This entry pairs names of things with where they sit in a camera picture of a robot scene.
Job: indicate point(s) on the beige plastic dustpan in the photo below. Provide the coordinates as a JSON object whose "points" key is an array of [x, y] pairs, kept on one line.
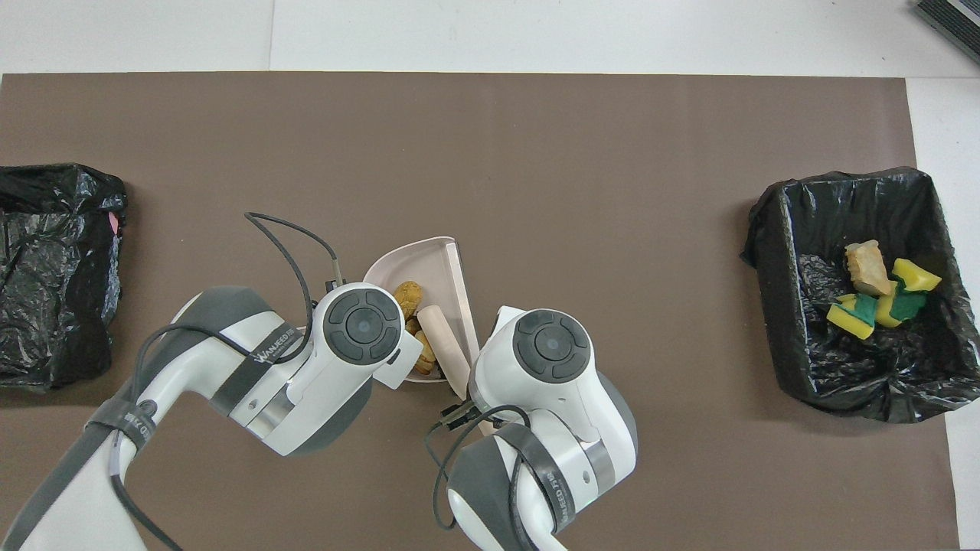
{"points": [[406, 260]]}

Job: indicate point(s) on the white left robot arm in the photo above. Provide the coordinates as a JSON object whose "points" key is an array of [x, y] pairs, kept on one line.
{"points": [[360, 325]]}

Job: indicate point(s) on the orange striped croissant piece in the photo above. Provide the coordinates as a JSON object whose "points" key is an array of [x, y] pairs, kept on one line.
{"points": [[426, 356]]}

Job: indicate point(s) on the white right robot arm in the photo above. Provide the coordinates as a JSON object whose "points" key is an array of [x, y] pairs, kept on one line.
{"points": [[551, 346]]}

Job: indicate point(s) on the brown paper table mat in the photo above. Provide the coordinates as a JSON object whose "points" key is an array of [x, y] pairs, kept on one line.
{"points": [[230, 153]]}

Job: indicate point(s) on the open bin with black bag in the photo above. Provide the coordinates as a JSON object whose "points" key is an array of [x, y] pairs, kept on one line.
{"points": [[842, 383]]}

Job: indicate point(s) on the brown oval bread piece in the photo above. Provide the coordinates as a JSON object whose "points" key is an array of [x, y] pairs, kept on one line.
{"points": [[409, 297]]}

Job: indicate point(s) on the beige hand brush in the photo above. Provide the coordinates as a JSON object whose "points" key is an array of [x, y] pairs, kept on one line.
{"points": [[444, 337]]}

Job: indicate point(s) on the dark striped object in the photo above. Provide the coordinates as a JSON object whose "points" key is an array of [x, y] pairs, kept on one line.
{"points": [[957, 19]]}

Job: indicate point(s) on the beige crumbly sponge piece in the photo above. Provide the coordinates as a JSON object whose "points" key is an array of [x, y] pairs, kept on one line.
{"points": [[869, 268]]}

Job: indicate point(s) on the green yellow sponge piece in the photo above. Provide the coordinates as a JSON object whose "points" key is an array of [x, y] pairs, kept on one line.
{"points": [[907, 306]]}

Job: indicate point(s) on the bin wrapped in black bag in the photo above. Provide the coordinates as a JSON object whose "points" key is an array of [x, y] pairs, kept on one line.
{"points": [[53, 291]]}

